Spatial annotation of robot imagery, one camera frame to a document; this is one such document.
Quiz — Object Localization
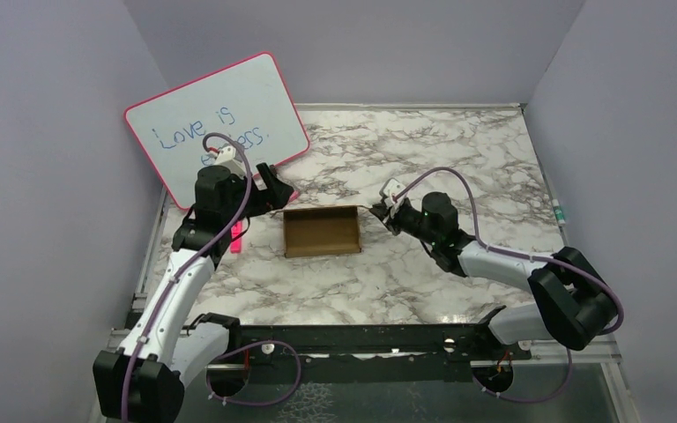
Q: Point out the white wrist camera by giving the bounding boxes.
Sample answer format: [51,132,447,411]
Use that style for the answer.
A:
[379,178,406,204]
[214,146,246,176]

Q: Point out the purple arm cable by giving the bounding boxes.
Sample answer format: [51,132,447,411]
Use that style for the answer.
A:
[391,167,626,404]
[120,132,303,423]

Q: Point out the aluminium frame rail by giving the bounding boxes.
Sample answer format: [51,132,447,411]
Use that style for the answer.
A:
[103,326,623,370]

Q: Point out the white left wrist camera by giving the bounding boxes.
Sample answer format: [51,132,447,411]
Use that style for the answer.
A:
[214,146,246,176]

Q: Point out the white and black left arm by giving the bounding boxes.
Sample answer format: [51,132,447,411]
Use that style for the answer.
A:
[93,163,294,422]

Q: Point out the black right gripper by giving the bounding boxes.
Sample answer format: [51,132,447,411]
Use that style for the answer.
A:
[368,202,439,247]

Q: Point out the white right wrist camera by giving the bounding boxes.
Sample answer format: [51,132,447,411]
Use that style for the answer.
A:
[379,178,406,204]

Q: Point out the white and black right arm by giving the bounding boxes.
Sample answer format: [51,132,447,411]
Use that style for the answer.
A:
[370,191,618,359]

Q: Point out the pink marker pen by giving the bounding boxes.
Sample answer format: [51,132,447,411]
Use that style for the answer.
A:
[229,221,244,254]

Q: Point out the green capped marker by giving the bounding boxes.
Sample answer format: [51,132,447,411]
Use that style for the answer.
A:
[551,198,567,226]

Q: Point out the brown cardboard box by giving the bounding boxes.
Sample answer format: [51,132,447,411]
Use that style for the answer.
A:
[283,205,362,258]

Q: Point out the pink framed whiteboard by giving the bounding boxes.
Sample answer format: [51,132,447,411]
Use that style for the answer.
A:
[124,52,310,210]

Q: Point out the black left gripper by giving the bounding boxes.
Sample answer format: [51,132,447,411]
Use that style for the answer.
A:
[224,162,294,226]

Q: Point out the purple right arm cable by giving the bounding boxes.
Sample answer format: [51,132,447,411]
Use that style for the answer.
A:
[391,167,626,404]

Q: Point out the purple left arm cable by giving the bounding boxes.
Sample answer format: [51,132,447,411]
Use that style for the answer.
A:
[120,132,303,423]

